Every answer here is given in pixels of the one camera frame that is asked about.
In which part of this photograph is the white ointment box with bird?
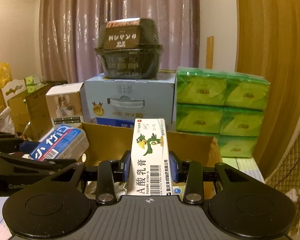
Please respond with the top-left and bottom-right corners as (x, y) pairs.
(127, 118), (172, 196)

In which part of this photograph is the blue toothpick plastic box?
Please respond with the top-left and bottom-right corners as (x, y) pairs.
(29, 124), (89, 161)

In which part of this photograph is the large cardboard sorting box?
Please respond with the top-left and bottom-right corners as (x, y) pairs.
(82, 119), (222, 196)

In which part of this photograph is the crumpled white plastic bag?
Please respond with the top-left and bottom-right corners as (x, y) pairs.
(0, 107), (16, 135)

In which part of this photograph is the brown cardboard carton left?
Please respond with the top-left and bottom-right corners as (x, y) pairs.
(7, 81), (68, 140)

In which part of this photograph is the dark blue flat box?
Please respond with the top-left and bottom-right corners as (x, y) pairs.
(91, 118), (134, 128)

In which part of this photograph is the white cutout card box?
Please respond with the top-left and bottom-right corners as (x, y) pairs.
(1, 79), (27, 106)

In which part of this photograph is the checked tablecloth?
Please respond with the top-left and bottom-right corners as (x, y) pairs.
(222, 157), (264, 183)

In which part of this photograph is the white humidifier product box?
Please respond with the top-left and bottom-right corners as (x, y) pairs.
(46, 82), (84, 127)

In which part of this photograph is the green tissue pack bundle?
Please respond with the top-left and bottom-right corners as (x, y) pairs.
(175, 67), (270, 158)

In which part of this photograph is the light blue milk carton box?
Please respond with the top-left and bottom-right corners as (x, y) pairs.
(84, 72), (175, 124)

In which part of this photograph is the black instant meal bowl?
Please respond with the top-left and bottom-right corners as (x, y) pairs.
(95, 17), (164, 80)

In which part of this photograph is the pink curtain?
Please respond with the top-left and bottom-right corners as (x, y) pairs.
(39, 0), (200, 83)

